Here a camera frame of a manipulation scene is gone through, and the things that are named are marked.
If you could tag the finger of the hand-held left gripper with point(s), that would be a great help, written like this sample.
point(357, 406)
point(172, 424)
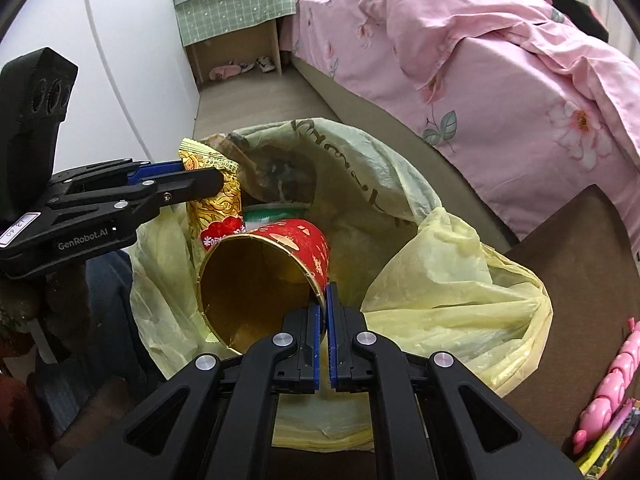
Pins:
point(150, 170)
point(195, 185)

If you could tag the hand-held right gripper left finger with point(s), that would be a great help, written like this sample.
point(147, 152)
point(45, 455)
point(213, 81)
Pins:
point(315, 350)

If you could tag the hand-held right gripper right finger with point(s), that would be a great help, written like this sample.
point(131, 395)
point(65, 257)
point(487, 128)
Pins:
point(337, 355)

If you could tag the gold and red noodle packet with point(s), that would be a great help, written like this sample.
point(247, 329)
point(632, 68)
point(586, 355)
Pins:
point(215, 210)

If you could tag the red paper cup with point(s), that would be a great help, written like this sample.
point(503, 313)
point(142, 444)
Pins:
point(295, 240)

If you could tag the yellow trash bag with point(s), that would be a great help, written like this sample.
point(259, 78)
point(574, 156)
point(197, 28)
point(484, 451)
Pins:
point(440, 280)

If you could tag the yellow snack packet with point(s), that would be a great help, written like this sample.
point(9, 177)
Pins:
point(597, 455)

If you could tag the crumpled brown paper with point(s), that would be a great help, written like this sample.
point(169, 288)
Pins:
point(215, 142)

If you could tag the pink slipper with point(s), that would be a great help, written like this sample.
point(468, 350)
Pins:
point(222, 72)

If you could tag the white sneaker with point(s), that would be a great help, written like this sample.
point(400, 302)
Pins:
point(245, 67)
point(265, 64)

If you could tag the person's leg in jeans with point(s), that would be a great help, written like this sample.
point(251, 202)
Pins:
point(105, 310)

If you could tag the wooden nightstand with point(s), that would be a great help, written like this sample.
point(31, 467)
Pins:
point(272, 40)

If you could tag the green checked cloth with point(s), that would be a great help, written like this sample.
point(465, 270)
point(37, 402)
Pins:
point(225, 5)

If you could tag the long pink plastic toy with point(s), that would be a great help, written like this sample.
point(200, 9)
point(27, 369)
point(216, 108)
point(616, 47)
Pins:
point(615, 385)

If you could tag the pink floral duvet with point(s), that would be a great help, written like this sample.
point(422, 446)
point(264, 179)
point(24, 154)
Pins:
point(425, 20)

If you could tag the bed with pink floral sheet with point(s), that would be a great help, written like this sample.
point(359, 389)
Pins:
point(505, 125)

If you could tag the purple cartoon packet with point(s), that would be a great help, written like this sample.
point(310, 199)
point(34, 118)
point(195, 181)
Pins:
point(622, 420)

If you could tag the black garment with pink print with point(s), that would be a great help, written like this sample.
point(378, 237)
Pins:
point(575, 7)

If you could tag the white pleated curtain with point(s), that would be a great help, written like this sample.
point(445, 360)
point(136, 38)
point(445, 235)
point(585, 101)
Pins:
point(625, 30)

